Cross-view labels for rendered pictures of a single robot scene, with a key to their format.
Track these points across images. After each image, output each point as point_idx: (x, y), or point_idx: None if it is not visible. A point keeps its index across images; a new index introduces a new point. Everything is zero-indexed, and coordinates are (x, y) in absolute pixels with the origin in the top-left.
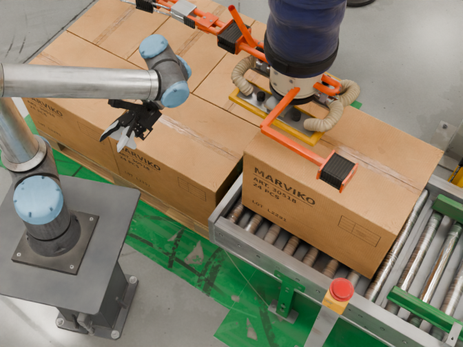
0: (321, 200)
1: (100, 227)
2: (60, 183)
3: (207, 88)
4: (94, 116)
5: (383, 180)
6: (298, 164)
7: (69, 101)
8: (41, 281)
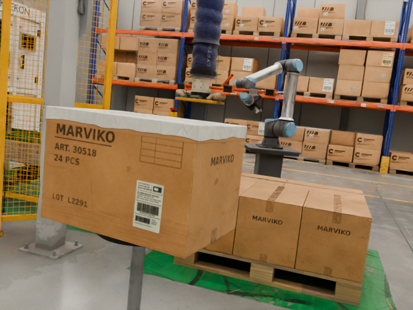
0: None
1: (256, 146)
2: (271, 128)
3: (249, 182)
4: (300, 181)
5: None
6: None
7: (319, 184)
8: None
